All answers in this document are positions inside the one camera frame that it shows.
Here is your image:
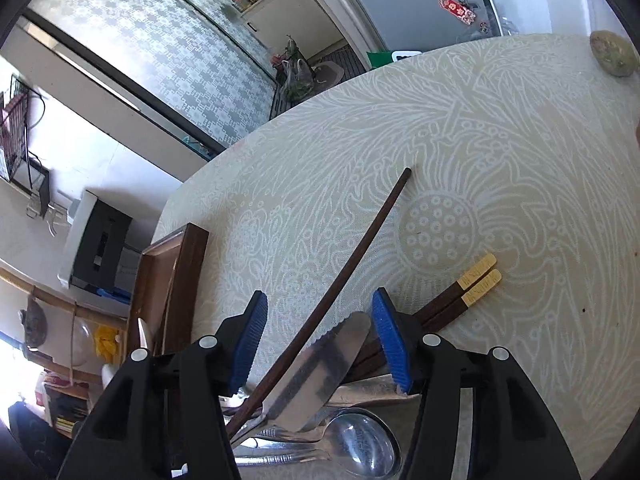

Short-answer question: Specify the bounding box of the dark chopstick gold tip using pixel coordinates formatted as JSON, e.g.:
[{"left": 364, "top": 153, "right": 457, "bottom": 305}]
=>
[{"left": 344, "top": 251, "right": 499, "bottom": 376}]

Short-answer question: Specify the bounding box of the large steel spoon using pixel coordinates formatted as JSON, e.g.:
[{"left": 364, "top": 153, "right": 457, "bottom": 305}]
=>
[{"left": 234, "top": 408, "right": 400, "bottom": 479}]

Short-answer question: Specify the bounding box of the steel table knife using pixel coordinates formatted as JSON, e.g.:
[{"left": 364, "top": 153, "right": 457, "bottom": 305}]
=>
[{"left": 230, "top": 311, "right": 371, "bottom": 448}]

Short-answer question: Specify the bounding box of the steel fork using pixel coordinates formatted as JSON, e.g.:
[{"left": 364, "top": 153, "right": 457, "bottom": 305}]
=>
[{"left": 219, "top": 393, "right": 331, "bottom": 468}]

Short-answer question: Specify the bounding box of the white kitchen cabinet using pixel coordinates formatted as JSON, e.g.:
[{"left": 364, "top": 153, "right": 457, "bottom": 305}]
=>
[{"left": 241, "top": 0, "right": 347, "bottom": 58}]

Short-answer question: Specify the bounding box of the dark wooden tray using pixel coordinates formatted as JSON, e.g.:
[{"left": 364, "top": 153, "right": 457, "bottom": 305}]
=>
[{"left": 124, "top": 223, "right": 209, "bottom": 356}]

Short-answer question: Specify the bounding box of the white sink cabinet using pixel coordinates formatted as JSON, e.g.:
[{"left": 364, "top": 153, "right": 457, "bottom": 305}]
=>
[{"left": 58, "top": 190, "right": 131, "bottom": 304}]

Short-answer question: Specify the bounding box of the patterned sliding door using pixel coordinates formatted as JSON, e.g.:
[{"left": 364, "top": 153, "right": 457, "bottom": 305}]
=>
[{"left": 28, "top": 0, "right": 278, "bottom": 160}]

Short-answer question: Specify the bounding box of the grey refrigerator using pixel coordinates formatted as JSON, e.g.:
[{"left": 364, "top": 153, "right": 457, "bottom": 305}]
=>
[{"left": 318, "top": 0, "right": 506, "bottom": 67}]

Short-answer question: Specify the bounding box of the black wire wall shelf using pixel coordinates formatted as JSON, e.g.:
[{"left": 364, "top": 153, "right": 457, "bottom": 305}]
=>
[{"left": 1, "top": 75, "right": 51, "bottom": 219}]

